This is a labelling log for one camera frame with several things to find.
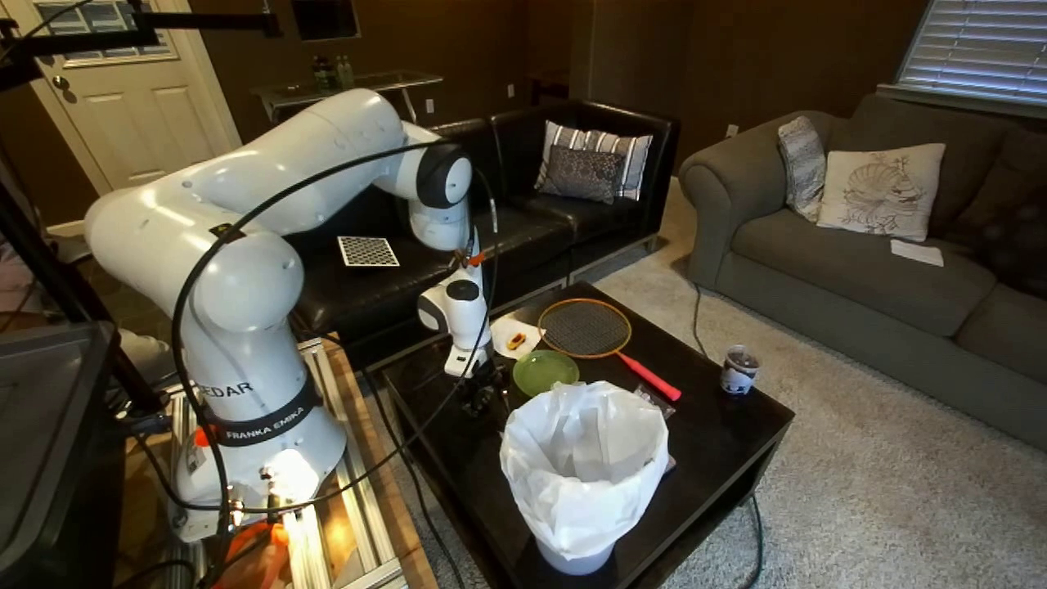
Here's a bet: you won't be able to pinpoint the black camera boom stand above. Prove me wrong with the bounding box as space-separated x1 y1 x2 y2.
0 7 280 438

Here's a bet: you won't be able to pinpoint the orange badminton racket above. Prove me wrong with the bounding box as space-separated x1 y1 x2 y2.
536 293 682 404

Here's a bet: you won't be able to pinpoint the black leather loveseat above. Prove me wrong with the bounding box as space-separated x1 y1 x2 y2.
280 97 680 370

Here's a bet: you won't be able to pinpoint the white lined trash bin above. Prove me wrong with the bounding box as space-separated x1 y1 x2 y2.
498 376 677 565

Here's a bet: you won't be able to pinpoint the green plastic plate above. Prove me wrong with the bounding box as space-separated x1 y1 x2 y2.
509 347 582 399

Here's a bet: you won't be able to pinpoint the dark patterned throw pillow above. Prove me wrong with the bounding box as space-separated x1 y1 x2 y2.
946 125 1047 301

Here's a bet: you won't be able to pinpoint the white printed throw pillow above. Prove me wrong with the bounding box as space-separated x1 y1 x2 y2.
815 142 949 245

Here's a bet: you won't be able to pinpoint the striped white throw pillow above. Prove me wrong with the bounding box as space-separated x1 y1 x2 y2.
776 114 831 226
532 119 658 207

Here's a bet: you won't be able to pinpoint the black floor cable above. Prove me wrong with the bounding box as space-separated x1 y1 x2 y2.
740 495 769 589

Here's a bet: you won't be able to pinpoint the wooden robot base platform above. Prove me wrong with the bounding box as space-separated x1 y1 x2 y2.
109 333 438 589

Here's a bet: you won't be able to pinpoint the white paper napkin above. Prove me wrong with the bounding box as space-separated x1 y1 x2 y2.
487 310 549 363

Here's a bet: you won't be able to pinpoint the white paper sheet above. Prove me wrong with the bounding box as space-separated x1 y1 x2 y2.
887 237 949 271

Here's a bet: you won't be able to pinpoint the white plastic trash bin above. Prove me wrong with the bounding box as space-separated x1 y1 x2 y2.
529 527 621 580

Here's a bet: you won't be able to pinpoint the dark drink can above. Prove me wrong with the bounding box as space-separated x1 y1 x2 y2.
716 347 762 399

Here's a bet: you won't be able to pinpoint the gray fabric sofa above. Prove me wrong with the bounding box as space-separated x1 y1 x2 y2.
677 90 1047 450

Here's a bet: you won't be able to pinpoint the white panel door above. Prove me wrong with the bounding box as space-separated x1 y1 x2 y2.
0 0 245 239

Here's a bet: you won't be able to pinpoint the white window blinds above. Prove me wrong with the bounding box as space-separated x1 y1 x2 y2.
875 0 1047 125

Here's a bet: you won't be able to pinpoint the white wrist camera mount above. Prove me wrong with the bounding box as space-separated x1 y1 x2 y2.
438 341 487 384

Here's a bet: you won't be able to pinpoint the gray textured throw pillow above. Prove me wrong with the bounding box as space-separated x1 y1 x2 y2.
532 143 631 210

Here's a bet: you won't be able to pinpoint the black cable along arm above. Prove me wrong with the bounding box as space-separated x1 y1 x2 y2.
168 134 505 527

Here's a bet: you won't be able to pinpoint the black equipment cabinet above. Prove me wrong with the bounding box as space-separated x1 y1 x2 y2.
0 322 126 589

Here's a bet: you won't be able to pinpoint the glass top console table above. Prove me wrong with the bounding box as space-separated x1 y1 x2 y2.
254 67 447 125

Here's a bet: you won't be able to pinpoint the dark wall picture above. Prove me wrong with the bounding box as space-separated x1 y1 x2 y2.
289 0 364 45

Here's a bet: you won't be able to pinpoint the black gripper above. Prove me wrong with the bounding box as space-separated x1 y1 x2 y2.
459 360 519 425

